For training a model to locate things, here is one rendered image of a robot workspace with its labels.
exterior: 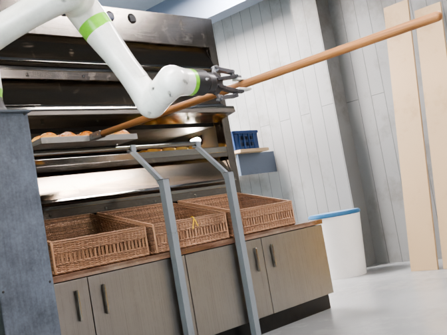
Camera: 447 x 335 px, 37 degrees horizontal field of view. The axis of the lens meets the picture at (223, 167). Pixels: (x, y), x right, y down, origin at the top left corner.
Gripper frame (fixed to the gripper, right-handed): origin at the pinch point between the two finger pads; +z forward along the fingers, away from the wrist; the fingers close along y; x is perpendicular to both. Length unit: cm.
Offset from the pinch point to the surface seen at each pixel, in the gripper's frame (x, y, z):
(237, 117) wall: -332, -58, 358
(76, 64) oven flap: -151, -52, 33
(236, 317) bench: -100, 104, 76
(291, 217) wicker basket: -105, 55, 144
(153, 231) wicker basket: -105, 50, 32
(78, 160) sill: -155, 3, 27
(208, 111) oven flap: -140, -21, 121
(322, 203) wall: -239, 51, 360
